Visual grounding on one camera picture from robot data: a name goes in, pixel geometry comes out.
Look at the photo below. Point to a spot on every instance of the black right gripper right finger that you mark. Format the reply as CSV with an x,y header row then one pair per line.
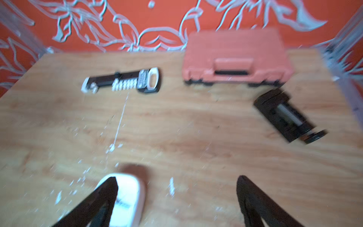
x,y
258,208

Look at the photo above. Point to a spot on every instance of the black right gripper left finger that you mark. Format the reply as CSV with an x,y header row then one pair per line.
x,y
95,210

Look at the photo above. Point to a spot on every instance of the white alarm clock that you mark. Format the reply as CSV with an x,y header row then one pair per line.
x,y
130,200

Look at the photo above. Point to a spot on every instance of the black small vise clamp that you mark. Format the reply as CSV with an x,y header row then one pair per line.
x,y
291,124

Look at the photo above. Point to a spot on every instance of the black white screwdriver bit holder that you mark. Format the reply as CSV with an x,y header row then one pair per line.
x,y
145,81

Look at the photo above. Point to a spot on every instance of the red plastic tool case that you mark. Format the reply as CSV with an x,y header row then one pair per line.
x,y
255,57

